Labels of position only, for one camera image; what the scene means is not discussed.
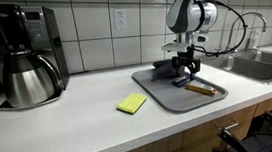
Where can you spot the steel coffee carafe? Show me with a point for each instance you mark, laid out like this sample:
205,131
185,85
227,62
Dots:
26,83

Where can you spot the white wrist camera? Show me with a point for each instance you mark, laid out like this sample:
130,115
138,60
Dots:
175,47

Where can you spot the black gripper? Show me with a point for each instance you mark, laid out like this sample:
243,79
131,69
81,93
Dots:
185,59

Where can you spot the yellow sponge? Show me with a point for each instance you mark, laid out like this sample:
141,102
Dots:
131,103

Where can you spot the stainless steel sink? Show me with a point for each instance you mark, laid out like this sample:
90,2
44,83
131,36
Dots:
259,67

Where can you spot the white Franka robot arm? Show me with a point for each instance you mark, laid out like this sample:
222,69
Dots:
187,14

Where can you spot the black robot stand frame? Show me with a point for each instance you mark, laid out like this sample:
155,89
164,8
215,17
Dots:
266,140

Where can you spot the grey plastic tray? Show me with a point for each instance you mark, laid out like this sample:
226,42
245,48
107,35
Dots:
164,96

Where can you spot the chrome faucet spout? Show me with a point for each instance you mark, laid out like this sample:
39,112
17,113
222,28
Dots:
254,13

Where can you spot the clear soap bottle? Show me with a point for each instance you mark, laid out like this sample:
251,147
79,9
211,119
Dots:
253,39

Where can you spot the black coffee maker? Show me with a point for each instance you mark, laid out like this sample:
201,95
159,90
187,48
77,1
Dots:
41,31

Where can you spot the white wall outlet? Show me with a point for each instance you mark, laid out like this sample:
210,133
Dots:
120,19

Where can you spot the dark blue oven mitt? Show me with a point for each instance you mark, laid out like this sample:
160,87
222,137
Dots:
163,70

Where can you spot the wooden base cabinet drawers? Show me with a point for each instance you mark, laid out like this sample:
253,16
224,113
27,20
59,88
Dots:
202,136

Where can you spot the purple snack packet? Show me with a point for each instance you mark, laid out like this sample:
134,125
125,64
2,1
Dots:
180,81

